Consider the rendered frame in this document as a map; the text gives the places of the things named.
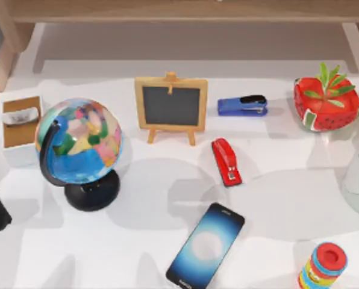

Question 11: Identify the wooden framed blackboard on easel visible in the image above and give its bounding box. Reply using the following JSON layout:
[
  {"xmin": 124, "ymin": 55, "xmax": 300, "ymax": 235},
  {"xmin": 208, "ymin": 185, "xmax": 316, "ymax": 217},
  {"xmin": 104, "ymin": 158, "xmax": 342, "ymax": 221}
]
[{"xmin": 134, "ymin": 71, "xmax": 208, "ymax": 146}]

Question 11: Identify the red stapler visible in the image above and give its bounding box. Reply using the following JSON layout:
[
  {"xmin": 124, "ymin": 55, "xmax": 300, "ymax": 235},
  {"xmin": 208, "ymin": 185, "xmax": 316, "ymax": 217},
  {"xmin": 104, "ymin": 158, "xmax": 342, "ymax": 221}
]
[{"xmin": 211, "ymin": 137, "xmax": 243, "ymax": 188}]

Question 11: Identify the blue stapler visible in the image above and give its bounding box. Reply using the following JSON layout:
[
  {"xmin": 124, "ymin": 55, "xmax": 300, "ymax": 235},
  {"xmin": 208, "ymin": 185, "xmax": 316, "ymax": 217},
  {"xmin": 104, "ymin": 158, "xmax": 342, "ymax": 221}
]
[{"xmin": 217, "ymin": 95, "xmax": 269, "ymax": 117}]

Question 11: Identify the colourful globe on black stand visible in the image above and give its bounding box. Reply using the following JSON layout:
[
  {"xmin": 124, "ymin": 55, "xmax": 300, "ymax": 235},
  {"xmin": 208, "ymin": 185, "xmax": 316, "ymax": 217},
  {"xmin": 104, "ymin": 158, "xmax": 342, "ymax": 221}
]
[{"xmin": 34, "ymin": 97, "xmax": 125, "ymax": 211}]

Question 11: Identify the black smartphone with blue screen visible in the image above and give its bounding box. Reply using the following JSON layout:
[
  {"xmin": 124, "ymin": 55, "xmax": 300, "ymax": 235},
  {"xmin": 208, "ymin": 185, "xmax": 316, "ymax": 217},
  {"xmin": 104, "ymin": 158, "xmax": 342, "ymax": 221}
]
[{"xmin": 166, "ymin": 202, "xmax": 246, "ymax": 289}]

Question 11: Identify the wooden shelf unit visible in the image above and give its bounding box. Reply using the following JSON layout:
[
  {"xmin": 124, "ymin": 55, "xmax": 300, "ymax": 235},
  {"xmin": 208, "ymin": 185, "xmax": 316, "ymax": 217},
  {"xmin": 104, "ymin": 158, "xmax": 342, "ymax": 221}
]
[{"xmin": 0, "ymin": 0, "xmax": 359, "ymax": 93}]

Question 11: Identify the red watermelon plant pot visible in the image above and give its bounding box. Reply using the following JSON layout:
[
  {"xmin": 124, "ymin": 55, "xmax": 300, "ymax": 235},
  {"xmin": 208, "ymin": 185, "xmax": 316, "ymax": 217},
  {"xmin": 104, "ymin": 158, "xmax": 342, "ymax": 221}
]
[{"xmin": 293, "ymin": 62, "xmax": 359, "ymax": 133}]

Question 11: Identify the white and brown box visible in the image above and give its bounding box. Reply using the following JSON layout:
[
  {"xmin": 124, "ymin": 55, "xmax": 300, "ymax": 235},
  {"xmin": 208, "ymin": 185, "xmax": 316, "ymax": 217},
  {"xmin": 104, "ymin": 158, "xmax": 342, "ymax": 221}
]
[{"xmin": 1, "ymin": 95, "xmax": 45, "ymax": 169}]

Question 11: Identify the stack of coloured rings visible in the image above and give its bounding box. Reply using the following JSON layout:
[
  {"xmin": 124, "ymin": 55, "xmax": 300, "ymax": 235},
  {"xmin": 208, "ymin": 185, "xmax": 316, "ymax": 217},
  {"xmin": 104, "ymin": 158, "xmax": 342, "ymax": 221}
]
[{"xmin": 298, "ymin": 242, "xmax": 348, "ymax": 289}]

